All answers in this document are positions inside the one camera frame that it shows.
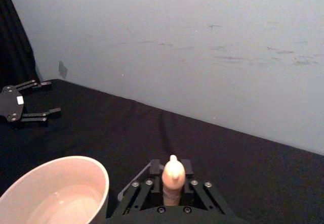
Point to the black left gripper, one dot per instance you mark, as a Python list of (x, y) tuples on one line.
[(10, 104)]

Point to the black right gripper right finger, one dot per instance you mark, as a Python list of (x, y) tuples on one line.
[(188, 176)]

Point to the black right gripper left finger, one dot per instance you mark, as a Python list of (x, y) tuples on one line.
[(155, 176)]

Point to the small peach plastic piece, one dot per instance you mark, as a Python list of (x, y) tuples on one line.
[(173, 181)]

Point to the black table cloth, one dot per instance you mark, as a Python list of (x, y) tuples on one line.
[(202, 158)]

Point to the black curtain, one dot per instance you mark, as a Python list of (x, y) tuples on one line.
[(12, 37)]

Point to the pink round bowl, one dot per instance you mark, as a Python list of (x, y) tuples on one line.
[(63, 193)]

